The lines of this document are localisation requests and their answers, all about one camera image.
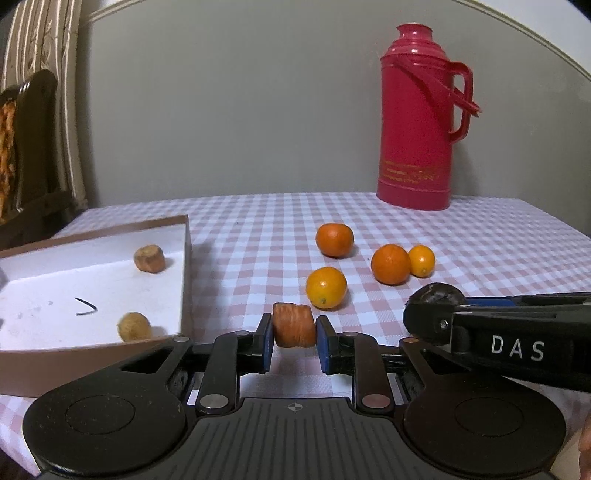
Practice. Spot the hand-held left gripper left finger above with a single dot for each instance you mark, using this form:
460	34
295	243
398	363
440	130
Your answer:
266	344

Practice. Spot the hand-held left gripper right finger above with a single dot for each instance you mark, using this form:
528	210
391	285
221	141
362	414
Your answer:
322	346

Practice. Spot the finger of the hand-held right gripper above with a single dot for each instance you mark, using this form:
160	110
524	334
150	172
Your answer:
489	302
427	323

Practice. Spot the brown pastry roll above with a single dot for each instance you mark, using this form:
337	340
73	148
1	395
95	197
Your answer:
293	330

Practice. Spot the dark brown round fruit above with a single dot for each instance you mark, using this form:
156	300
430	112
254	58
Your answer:
438	293

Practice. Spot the orange kumquat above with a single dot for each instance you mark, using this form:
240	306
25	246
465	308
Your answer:
422	261
326	287

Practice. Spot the orange mandarin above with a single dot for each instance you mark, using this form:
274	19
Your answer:
334	240
390	264

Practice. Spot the brown cardboard box white inside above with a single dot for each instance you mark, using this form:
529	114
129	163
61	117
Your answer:
55	286

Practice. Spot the person's right hand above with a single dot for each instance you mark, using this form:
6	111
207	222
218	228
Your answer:
587	452

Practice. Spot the pink white checked tablecloth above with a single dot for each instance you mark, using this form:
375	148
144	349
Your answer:
258	240

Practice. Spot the red thermos flask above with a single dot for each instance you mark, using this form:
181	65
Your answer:
411	138

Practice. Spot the beige striped curtain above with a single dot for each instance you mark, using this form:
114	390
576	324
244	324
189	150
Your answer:
69	115

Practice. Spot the dark wooden bench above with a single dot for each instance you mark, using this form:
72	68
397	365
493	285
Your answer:
39	138

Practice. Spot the woven orange bench cushion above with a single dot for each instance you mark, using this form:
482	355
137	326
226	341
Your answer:
5	152

